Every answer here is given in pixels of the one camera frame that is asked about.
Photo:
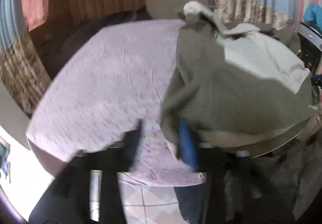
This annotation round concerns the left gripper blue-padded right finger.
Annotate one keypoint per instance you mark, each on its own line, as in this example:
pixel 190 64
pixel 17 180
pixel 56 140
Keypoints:
pixel 206 203

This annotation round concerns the olive and cream jacket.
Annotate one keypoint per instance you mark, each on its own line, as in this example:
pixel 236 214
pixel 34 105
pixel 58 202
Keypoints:
pixel 234 85

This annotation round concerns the pink floral bed sheet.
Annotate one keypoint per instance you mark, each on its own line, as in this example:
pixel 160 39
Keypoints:
pixel 119 76

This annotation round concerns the floral patterned curtain left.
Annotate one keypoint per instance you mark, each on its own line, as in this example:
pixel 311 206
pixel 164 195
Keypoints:
pixel 23 74

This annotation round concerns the floral patterned curtain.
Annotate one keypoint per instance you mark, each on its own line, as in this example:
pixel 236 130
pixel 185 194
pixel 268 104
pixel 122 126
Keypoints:
pixel 251 11
pixel 23 74

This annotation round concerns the floral patterned curtain right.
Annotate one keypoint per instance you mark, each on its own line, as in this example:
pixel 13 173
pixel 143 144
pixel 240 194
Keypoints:
pixel 251 11

